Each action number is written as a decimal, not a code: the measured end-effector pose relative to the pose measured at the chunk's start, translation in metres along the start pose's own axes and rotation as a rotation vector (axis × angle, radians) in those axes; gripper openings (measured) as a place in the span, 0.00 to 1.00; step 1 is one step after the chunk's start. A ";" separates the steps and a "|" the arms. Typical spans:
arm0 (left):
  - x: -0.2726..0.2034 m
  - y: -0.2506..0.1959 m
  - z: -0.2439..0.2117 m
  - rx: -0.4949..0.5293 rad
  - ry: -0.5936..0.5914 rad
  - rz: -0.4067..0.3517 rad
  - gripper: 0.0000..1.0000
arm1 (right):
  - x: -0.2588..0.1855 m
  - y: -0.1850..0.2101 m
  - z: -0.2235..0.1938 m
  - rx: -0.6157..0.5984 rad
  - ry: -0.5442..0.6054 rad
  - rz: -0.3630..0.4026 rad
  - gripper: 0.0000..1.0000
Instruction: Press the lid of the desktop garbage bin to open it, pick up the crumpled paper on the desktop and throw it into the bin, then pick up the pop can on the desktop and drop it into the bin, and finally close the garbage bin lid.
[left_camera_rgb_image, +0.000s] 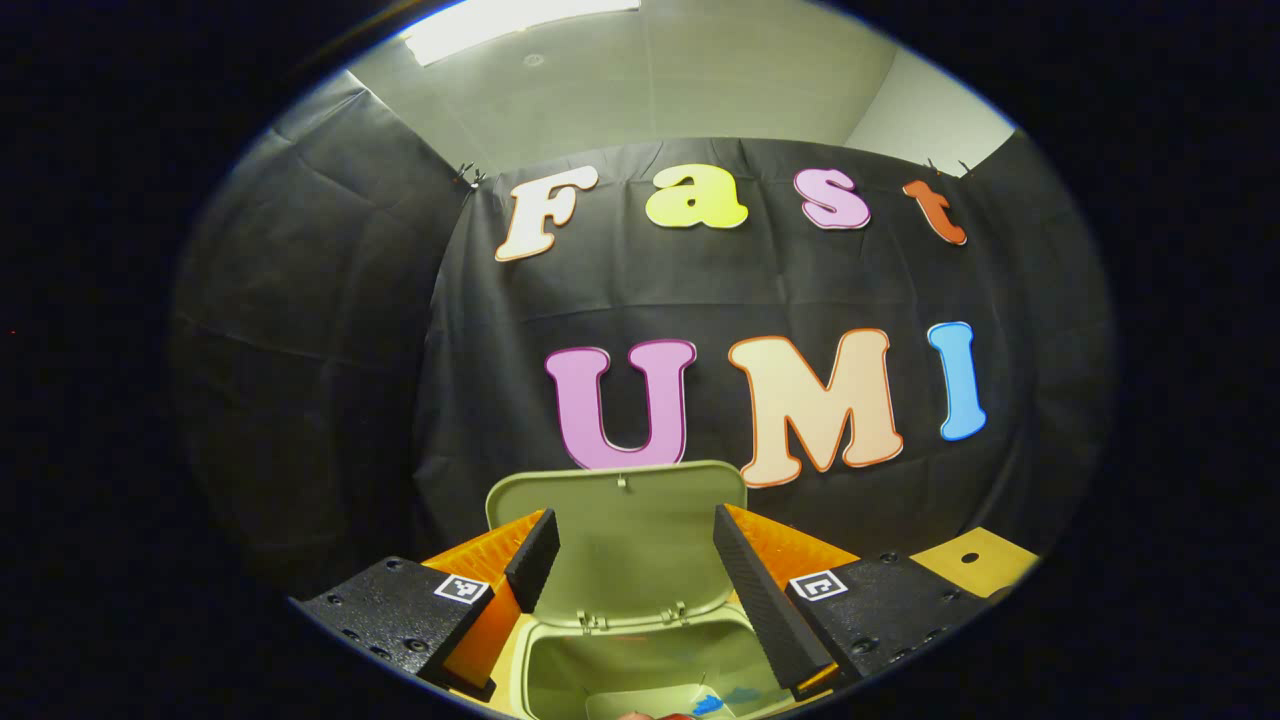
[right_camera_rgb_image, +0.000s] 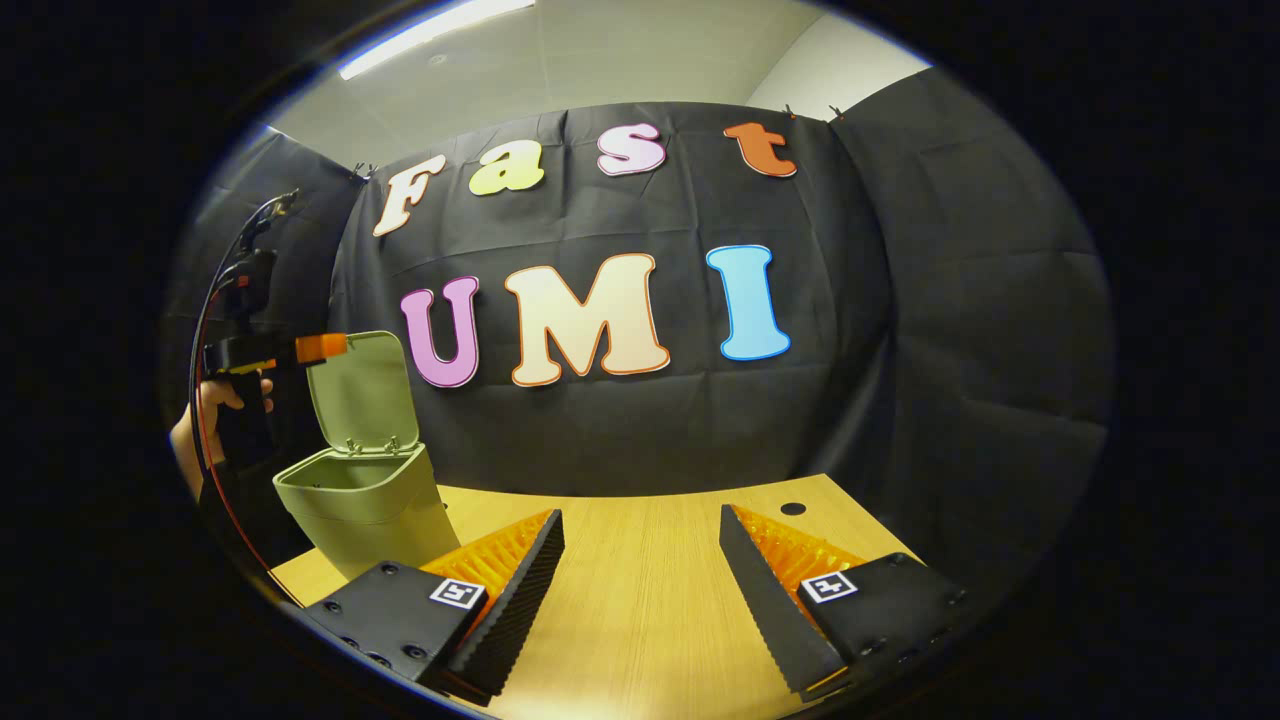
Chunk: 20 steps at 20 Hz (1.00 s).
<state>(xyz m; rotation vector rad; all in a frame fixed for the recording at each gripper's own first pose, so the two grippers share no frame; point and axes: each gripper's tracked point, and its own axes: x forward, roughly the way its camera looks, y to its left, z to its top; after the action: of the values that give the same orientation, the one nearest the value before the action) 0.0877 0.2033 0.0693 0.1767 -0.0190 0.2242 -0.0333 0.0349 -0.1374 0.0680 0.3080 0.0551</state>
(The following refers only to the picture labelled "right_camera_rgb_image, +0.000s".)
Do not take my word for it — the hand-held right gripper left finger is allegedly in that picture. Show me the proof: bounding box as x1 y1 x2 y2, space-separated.
300 508 566 706

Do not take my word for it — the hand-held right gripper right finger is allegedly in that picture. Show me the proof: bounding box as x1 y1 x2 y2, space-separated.
718 503 971 701

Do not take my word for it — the green desktop garbage bin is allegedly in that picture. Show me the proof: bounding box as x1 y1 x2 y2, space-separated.
272 330 463 581

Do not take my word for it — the wooden desktop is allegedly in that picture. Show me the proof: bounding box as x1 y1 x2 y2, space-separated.
268 473 926 720

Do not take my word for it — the black backdrop cloth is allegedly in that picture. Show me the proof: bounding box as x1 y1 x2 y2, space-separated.
165 65 1116 591

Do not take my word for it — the ceiling light panel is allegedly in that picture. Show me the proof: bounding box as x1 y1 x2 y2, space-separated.
338 0 536 81

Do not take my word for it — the red and black gripper cable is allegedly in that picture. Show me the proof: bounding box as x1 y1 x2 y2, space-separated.
188 188 303 607

